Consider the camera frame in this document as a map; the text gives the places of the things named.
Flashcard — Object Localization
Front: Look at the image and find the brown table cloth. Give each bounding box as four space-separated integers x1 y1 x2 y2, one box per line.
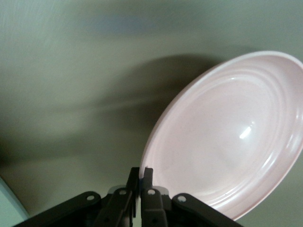
0 0 303 227

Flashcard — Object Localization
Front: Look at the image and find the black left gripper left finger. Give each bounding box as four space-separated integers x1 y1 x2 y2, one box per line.
96 166 141 227

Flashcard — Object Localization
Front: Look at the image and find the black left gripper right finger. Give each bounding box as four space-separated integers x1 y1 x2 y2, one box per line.
141 166 170 227

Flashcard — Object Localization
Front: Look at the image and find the pink plate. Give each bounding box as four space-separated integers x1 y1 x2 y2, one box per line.
140 50 303 222

